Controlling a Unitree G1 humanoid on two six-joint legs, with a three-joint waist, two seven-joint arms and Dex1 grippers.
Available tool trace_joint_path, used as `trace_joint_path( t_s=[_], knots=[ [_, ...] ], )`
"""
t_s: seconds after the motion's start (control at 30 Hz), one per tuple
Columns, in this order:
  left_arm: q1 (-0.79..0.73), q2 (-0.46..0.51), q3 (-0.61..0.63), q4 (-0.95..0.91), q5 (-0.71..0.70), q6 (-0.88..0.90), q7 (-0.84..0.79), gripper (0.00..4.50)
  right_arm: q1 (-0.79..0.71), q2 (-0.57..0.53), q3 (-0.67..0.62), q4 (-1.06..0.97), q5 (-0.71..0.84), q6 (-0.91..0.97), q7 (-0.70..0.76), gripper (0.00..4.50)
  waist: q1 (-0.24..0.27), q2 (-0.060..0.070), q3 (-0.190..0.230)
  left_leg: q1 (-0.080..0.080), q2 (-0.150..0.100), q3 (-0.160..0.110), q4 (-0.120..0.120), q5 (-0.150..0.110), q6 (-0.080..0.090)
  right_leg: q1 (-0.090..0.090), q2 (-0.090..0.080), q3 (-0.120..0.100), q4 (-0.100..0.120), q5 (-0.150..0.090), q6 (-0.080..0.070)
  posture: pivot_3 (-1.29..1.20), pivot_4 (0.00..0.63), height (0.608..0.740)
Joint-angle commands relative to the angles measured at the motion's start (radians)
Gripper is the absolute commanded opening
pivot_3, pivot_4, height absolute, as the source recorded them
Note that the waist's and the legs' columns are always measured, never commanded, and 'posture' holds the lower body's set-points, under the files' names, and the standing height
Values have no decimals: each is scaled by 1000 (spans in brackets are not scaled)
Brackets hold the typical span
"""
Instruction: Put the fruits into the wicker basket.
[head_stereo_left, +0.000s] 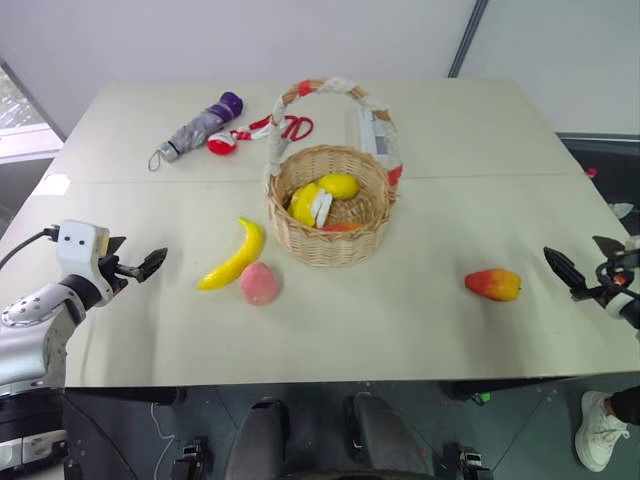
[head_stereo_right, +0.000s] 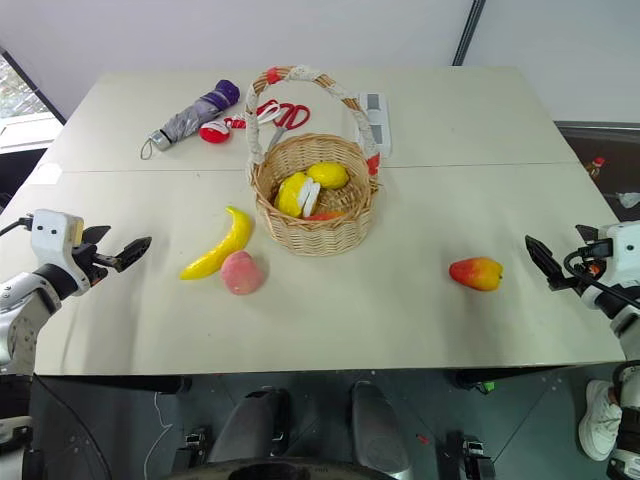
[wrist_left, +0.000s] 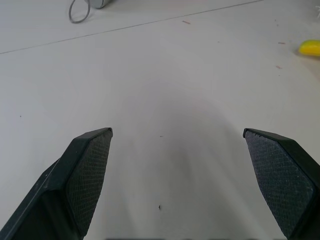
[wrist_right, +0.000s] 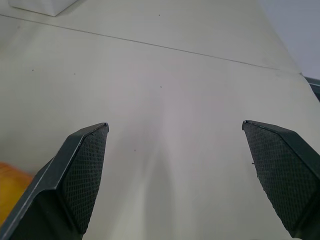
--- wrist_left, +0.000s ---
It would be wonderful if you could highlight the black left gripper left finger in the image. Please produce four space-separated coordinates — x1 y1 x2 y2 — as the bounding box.
0 127 114 240

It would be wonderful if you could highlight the yellow banana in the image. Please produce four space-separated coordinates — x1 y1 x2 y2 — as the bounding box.
298 39 320 58

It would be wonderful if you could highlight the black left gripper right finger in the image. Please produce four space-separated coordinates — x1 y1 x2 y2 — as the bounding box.
242 128 320 240

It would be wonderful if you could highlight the grey cable loop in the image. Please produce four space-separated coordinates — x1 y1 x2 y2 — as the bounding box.
68 0 93 25

